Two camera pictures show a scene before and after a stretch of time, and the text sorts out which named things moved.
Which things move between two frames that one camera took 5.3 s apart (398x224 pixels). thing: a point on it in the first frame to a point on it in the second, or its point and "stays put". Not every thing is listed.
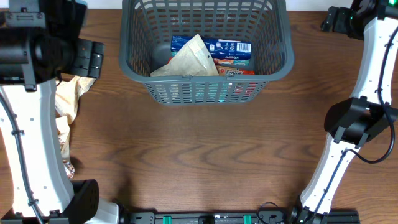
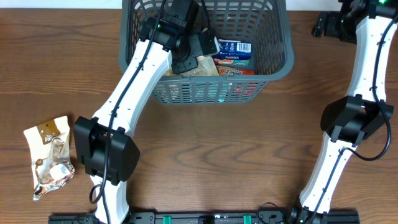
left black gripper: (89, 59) to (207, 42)
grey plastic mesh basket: (147, 27) stays put
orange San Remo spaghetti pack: (226, 67) to (245, 87)
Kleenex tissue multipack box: (222, 49) stays put
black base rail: (231, 217) stays put
